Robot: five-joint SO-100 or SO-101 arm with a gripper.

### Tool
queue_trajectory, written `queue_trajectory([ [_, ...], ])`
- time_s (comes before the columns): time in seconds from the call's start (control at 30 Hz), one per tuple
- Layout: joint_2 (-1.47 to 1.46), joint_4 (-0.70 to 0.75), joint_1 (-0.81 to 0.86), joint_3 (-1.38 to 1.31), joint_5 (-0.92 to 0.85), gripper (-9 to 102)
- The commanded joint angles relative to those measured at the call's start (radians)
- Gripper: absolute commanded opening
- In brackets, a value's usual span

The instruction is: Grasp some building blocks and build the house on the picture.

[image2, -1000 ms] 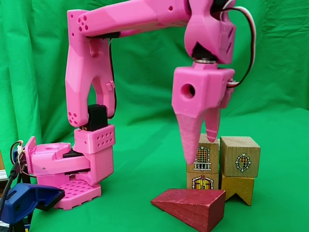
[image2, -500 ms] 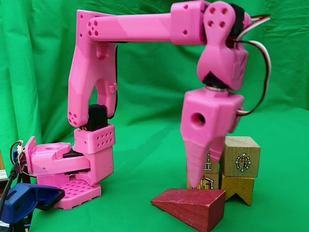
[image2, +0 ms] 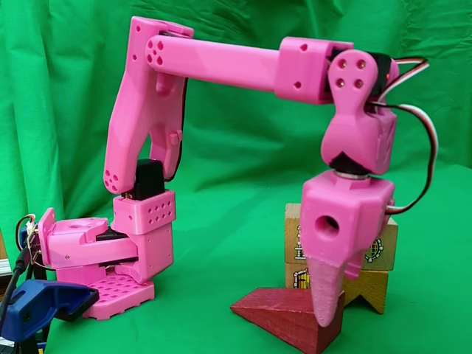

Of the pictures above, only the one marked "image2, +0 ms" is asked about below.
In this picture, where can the wooden cube oval window print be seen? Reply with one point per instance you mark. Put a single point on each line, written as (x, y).
(387, 250)

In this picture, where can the red wooden wedge block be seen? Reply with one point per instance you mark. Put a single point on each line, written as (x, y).
(280, 317)

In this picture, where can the yellow notched wooden block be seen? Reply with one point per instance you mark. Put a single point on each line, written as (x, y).
(368, 289)

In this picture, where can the wooden cube door print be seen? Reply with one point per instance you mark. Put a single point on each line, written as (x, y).
(296, 278)

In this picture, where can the wooden cube balcony window print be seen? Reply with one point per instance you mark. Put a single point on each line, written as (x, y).
(293, 228)

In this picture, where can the green cloth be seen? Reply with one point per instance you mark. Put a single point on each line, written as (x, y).
(236, 166)

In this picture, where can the blue clamp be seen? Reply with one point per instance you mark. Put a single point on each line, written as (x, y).
(33, 306)

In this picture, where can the controller circuit board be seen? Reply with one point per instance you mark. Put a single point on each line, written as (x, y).
(31, 241)

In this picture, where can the white paper stack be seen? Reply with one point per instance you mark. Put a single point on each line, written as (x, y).
(4, 266)

